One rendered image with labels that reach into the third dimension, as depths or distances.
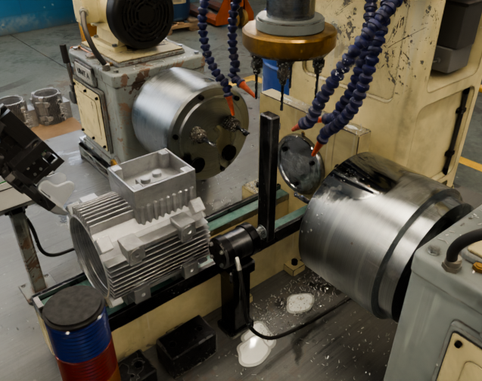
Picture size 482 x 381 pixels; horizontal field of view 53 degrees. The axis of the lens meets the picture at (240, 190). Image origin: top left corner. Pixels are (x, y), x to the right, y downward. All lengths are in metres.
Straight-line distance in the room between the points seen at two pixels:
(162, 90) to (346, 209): 0.59
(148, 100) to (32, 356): 0.62
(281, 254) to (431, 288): 0.49
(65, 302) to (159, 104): 0.74
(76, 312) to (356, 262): 0.45
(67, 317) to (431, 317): 0.47
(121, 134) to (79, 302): 0.87
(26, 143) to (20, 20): 5.84
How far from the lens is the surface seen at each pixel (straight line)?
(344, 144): 1.03
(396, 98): 1.08
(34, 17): 6.68
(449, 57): 1.17
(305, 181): 1.14
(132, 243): 0.82
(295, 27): 0.92
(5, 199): 1.02
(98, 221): 0.84
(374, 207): 0.79
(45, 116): 3.58
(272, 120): 0.79
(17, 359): 1.08
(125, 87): 1.30
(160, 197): 0.84
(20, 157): 0.81
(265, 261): 1.10
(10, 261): 1.30
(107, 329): 0.54
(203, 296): 1.02
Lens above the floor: 1.58
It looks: 33 degrees down
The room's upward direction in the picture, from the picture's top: straight up
